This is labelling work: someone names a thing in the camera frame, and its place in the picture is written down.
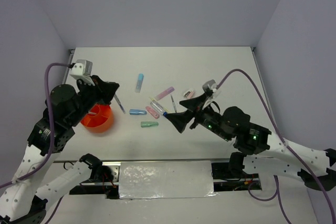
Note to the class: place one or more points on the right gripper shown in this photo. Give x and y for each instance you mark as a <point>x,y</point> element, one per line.
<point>195,104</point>

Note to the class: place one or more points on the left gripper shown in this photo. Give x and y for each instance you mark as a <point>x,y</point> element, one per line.
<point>106,92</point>

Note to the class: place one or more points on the clear blue pen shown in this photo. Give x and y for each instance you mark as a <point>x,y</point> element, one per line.
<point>173,103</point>
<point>119,104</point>

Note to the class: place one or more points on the yellow pen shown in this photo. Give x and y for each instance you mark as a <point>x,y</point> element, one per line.
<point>159,105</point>

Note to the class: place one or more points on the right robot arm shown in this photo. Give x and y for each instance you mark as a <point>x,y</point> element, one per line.
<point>258,149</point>

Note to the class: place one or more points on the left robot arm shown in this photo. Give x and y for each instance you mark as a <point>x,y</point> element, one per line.
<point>26,200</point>

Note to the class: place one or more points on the pink purple highlighter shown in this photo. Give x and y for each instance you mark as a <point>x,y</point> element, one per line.
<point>164,93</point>

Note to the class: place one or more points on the orange round organizer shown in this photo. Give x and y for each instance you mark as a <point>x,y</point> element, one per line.
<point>101,122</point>

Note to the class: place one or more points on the clear spray bottle blue cap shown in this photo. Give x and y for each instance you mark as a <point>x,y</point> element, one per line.
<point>158,109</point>

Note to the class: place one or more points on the blue plastic case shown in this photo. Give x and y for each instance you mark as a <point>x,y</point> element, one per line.
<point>137,112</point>

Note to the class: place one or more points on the blue capped highlighter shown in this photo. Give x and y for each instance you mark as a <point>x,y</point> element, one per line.
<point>139,83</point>

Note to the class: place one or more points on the pink plastic case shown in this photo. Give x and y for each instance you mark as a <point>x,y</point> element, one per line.
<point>152,112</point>

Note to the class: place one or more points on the green plastic case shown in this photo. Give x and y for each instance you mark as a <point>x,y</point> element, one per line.
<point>145,124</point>

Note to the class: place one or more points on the foil covered panel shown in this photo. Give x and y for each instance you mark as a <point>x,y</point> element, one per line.
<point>161,180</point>

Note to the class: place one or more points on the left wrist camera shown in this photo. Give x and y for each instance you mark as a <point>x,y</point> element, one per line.
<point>81,69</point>

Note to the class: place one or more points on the metal rail base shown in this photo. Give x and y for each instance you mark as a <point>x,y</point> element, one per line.
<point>107,184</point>

